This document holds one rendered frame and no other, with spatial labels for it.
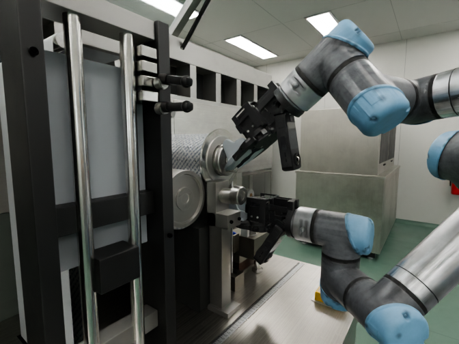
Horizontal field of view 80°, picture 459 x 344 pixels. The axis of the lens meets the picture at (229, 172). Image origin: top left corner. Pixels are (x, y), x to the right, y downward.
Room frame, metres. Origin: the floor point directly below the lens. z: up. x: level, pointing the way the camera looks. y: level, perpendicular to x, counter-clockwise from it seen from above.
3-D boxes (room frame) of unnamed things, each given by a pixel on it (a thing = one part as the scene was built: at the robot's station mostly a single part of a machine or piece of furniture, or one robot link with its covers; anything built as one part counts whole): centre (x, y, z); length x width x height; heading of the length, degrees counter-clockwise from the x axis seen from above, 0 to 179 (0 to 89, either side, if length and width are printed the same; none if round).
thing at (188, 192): (0.64, 0.19, 1.17); 0.26 x 0.12 x 0.12; 54
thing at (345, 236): (0.55, -0.23, 1.11); 0.11 x 0.08 x 0.09; 54
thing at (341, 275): (0.53, -0.23, 1.01); 0.11 x 0.08 x 0.11; 10
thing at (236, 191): (0.58, -0.02, 1.18); 0.04 x 0.02 x 0.04; 144
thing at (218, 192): (0.61, 0.01, 1.05); 0.06 x 0.05 x 0.31; 54
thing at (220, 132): (0.66, 0.02, 1.25); 0.15 x 0.01 x 0.15; 144
